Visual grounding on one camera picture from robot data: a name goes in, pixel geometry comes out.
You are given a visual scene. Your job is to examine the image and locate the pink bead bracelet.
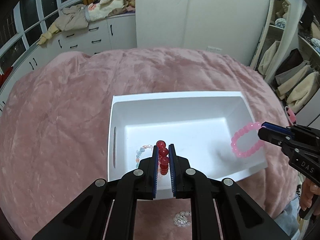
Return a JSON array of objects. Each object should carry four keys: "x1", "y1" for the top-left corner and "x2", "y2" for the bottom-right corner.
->
[{"x1": 230, "y1": 121, "x2": 265, "y2": 158}]

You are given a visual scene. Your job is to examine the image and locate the white square bead bracelet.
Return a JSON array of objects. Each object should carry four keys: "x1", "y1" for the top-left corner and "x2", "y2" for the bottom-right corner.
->
[{"x1": 172, "y1": 211, "x2": 192, "y2": 228}]

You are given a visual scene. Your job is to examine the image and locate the pastel multicolour bead bracelet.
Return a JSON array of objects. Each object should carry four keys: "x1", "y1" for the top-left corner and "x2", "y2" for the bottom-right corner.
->
[{"x1": 135, "y1": 143, "x2": 154, "y2": 170}]

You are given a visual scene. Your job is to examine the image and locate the red bead bracelet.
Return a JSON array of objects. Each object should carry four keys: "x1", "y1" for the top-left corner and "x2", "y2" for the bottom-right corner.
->
[{"x1": 156, "y1": 140, "x2": 170, "y2": 177}]

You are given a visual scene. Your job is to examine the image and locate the person's right hand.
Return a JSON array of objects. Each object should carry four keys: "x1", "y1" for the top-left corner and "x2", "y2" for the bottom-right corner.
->
[{"x1": 300, "y1": 178, "x2": 320, "y2": 211}]

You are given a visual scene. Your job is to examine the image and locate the grey trousers of person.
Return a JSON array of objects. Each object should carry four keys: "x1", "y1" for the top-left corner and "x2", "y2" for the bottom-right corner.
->
[{"x1": 274, "y1": 194, "x2": 300, "y2": 240}]

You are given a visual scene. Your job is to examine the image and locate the open closet with clothes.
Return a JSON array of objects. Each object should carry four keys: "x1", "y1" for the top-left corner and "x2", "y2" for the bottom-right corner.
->
[{"x1": 249, "y1": 0, "x2": 319, "y2": 126}]

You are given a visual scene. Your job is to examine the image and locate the white open storage box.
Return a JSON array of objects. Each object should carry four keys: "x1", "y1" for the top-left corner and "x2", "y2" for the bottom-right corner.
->
[{"x1": 107, "y1": 91, "x2": 269, "y2": 201}]

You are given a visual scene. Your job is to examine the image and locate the pink plush bedspread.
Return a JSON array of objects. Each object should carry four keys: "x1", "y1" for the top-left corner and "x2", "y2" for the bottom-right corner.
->
[{"x1": 1, "y1": 48, "x2": 288, "y2": 239}]

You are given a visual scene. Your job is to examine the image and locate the white tall wardrobe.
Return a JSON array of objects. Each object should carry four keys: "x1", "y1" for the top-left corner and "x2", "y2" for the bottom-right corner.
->
[{"x1": 136, "y1": 0, "x2": 269, "y2": 65}]

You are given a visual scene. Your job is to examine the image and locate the white low drawer cabinet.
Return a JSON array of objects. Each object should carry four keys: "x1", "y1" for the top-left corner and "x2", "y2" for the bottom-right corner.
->
[{"x1": 1, "y1": 13, "x2": 137, "y2": 111}]

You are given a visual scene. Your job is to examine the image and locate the beige garment on cabinet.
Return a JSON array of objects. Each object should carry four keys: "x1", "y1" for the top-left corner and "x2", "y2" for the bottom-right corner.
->
[{"x1": 37, "y1": 4, "x2": 88, "y2": 46}]

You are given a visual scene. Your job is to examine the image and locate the pile of clothes on cabinet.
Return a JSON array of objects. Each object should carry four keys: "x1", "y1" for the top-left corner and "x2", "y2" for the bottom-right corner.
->
[{"x1": 85, "y1": 0, "x2": 136, "y2": 22}]

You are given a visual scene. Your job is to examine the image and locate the window with white frames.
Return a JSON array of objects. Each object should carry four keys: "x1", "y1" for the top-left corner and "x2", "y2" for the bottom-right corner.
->
[{"x1": 1, "y1": 0, "x2": 82, "y2": 74}]

